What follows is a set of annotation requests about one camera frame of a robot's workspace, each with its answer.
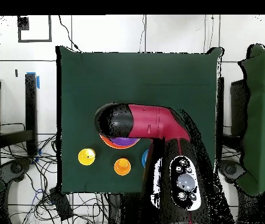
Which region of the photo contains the purple bowl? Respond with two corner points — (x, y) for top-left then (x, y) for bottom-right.
(109, 136), (141, 147)

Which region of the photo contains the large orange bowl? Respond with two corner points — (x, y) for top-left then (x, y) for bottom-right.
(99, 134), (141, 150)

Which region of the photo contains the small blue bowl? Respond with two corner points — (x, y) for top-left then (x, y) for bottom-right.
(141, 149), (149, 168)

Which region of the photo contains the orange cup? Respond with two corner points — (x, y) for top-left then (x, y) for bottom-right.
(113, 157), (132, 176)

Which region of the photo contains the dark green table cloth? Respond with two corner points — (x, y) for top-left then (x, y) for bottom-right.
(55, 45), (224, 195)

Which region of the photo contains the yellow cup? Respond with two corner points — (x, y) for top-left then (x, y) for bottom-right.
(78, 148), (96, 165)

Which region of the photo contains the blue tape strip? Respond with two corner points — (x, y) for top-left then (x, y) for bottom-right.
(26, 71), (40, 89)

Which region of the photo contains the black metal stand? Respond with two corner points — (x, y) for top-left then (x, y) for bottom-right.
(0, 72), (39, 156)

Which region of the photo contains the black power strip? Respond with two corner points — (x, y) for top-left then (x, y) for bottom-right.
(49, 186), (74, 221)

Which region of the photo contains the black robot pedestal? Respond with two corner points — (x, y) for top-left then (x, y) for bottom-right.
(107, 192), (145, 224)

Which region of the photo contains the tangle of black cables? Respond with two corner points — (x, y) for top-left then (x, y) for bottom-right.
(0, 122), (110, 224)

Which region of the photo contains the black floor cable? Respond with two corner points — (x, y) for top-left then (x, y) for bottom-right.
(58, 15), (82, 53)

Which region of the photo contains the black square frame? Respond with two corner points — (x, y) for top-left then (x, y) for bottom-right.
(17, 15), (53, 43)

